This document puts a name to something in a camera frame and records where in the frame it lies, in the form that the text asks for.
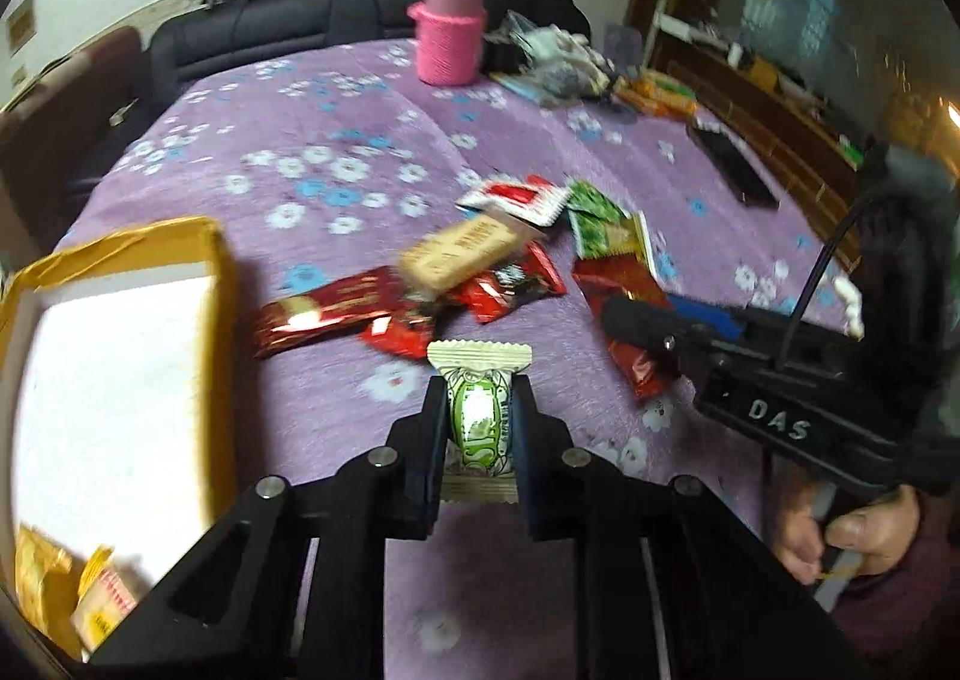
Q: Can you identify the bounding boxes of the red white snack packet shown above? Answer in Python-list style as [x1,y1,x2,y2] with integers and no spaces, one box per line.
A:
[456,174,571,229]

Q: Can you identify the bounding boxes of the small yellow wall sign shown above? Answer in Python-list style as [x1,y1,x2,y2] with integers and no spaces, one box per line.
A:
[6,5,38,55]

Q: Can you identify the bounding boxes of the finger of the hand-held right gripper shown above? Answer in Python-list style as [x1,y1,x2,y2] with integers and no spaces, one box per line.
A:
[600,296,710,375]
[671,297,751,345]

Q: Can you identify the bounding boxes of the dark green snack packet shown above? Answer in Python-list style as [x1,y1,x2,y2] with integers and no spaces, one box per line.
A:
[566,179,632,222]

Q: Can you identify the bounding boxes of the person's right hand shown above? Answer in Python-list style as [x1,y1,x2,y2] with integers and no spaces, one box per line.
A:
[772,485,923,585]

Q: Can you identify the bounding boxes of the yellow white red-print packet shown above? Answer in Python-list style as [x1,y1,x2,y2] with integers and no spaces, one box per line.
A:
[70,545,141,655]

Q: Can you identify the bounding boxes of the beige biscuit bar packet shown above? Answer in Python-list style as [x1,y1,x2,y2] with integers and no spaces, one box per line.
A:
[397,211,526,295]

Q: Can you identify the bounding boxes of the long dark red packet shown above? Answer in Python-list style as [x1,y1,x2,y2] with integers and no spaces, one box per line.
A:
[251,266,407,360]

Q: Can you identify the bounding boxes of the dark red snack packet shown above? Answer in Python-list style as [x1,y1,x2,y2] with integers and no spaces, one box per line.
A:
[571,256,695,402]

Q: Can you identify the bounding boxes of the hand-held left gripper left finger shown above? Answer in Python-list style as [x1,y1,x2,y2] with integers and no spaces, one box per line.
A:
[75,374,451,680]

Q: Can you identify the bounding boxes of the orange snack packets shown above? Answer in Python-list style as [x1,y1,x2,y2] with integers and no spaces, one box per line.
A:
[615,69,700,121]

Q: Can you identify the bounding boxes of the wooden cabinet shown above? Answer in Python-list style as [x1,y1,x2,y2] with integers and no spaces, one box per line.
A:
[651,13,890,265]

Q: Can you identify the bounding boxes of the pile of plastic bags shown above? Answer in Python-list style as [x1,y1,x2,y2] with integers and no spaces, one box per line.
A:
[484,11,625,109]

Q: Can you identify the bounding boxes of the black leather sofa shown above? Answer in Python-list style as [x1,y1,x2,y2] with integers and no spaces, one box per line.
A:
[146,0,593,100]

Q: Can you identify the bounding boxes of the purple floral tablecloth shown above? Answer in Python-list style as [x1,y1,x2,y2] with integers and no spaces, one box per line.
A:
[15,41,863,680]

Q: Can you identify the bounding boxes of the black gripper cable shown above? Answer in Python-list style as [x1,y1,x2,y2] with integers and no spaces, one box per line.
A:
[761,185,901,381]

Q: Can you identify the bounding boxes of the yellow taped white box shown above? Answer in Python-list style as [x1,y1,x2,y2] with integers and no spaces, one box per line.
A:
[0,216,239,662]

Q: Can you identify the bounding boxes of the green white candy packet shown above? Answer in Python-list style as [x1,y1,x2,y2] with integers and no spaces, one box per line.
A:
[426,339,533,505]

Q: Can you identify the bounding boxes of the small red candy packet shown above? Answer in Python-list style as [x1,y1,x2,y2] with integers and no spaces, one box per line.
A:
[360,309,438,359]

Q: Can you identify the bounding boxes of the green pea snack packet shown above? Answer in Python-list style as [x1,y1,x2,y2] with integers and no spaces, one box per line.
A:
[570,209,662,284]

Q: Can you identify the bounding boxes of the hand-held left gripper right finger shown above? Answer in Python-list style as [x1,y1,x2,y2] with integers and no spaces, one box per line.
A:
[511,374,875,680]

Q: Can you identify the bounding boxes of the yellow snack packet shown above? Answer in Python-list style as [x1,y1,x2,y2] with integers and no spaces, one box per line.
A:
[13,526,85,658]

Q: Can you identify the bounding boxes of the pink knit-sleeved bottle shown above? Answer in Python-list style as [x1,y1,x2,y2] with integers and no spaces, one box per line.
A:
[407,0,490,86]

